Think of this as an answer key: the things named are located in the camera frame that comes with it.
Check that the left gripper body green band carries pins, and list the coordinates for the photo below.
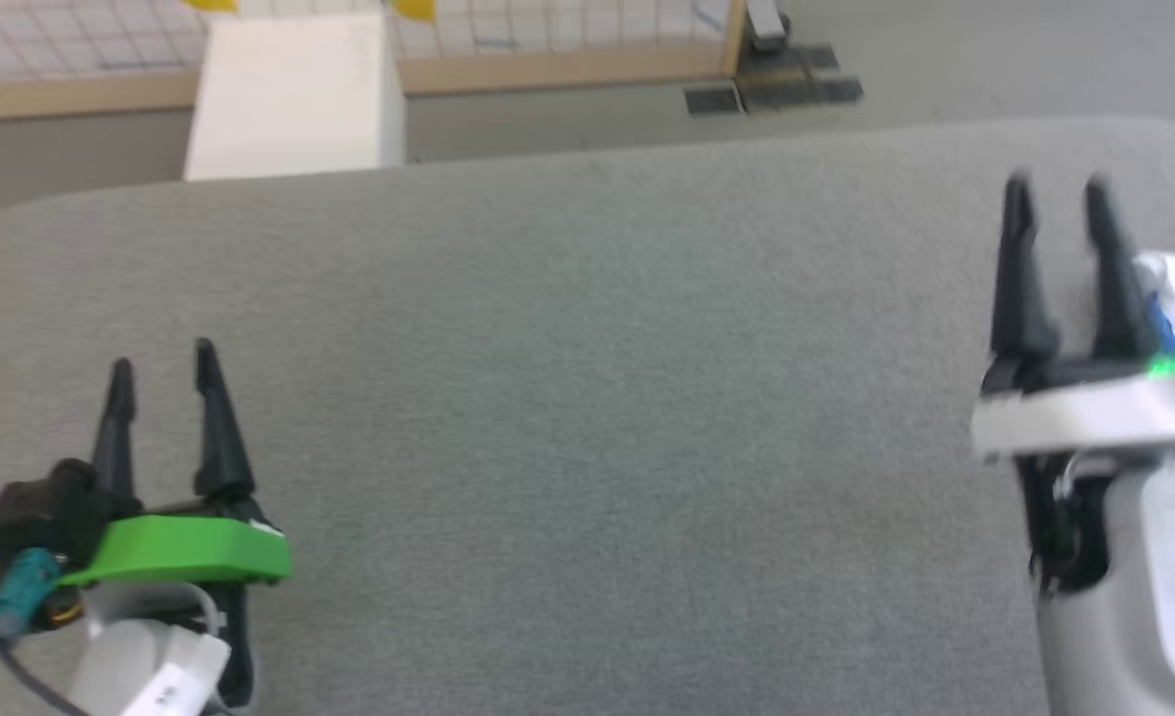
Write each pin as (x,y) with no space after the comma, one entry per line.
(180,552)

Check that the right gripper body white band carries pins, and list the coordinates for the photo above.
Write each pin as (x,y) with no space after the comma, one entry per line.
(1085,413)

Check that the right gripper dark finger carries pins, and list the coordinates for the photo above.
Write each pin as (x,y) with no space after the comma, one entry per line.
(1119,288)
(1020,288)

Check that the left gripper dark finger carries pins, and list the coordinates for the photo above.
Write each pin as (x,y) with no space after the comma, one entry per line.
(220,438)
(115,438)

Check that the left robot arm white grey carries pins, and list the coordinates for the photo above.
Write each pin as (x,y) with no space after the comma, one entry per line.
(140,656)

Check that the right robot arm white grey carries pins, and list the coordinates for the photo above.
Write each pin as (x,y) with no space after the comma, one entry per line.
(1144,597)

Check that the long black floor tape patch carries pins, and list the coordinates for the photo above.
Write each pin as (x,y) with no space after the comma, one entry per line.
(806,92)

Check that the white box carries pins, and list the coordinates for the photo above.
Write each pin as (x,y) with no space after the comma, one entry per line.
(294,99)

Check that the small black floor tape patch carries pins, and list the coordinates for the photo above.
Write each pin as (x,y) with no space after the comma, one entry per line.
(713,100)

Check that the grey fabric covered surface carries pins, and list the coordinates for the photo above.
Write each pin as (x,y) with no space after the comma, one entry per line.
(597,398)

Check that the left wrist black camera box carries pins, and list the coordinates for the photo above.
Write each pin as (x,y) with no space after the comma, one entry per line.
(41,507)

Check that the lemon print partition wooden frame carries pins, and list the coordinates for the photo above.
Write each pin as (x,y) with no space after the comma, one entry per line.
(548,72)

